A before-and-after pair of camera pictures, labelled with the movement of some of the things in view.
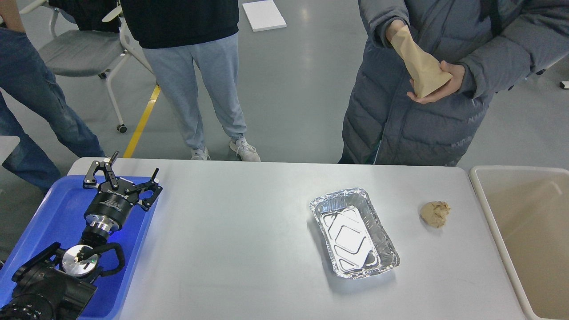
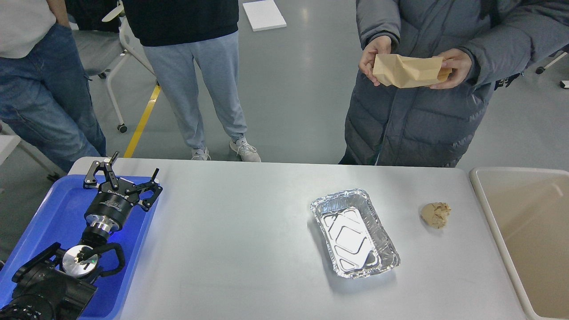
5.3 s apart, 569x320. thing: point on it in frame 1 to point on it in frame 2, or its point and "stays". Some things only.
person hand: (457, 72) to (460, 62)
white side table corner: (8, 143) stays
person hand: (394, 26) to (380, 45)
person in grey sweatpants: (174, 34) stays
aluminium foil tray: (354, 239) stays
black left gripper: (111, 205) stays
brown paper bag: (427, 73) to (401, 71)
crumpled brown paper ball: (434, 213) stays
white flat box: (263, 15) stays
